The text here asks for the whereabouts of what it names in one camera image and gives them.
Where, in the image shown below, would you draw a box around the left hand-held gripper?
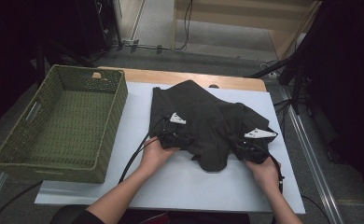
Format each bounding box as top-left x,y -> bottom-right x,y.
158,112 -> 190,149

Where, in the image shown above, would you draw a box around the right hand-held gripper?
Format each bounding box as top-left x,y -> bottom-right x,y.
234,128 -> 277,163

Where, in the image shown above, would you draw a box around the dark pleated skirt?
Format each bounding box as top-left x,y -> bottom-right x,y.
148,79 -> 279,173

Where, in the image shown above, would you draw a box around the green woven basket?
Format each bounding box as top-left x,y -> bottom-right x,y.
0,63 -> 129,185

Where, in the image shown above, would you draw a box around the person's right hand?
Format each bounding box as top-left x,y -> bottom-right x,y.
245,157 -> 281,192

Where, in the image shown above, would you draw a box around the person's left hand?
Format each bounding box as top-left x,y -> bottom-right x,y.
139,136 -> 179,175

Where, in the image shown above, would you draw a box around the white board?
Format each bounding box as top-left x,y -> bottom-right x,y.
34,81 -> 306,215

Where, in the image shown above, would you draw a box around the black stand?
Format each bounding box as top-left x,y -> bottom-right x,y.
246,0 -> 324,116

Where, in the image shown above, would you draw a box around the light wooden cabinet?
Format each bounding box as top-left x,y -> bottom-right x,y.
171,0 -> 323,60

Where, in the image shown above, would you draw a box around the dark curtain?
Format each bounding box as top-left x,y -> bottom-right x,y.
0,0 -> 78,136
301,0 -> 364,208

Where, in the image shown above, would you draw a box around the black equipment rack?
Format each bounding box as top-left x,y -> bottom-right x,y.
74,0 -> 123,58

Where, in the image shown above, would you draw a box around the right hand-held gripper cable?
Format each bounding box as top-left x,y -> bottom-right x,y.
258,143 -> 286,194

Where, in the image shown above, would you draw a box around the hand-held gripper cable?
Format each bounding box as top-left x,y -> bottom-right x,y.
118,116 -> 172,185
258,143 -> 286,194

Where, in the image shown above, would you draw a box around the thin black floor cables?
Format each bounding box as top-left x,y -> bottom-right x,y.
273,98 -> 296,138

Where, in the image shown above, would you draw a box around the left hand-held gripper cable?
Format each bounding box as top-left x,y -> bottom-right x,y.
118,116 -> 172,185

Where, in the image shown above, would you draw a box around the black cable along floor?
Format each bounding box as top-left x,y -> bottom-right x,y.
120,38 -> 188,54

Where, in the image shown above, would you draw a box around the thin black floor cable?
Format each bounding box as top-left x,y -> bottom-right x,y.
301,194 -> 331,224

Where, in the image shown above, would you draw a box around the hanging black cable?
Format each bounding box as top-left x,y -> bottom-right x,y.
175,0 -> 193,52

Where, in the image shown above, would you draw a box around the thick black floor cable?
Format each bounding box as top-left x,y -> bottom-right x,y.
0,180 -> 45,224

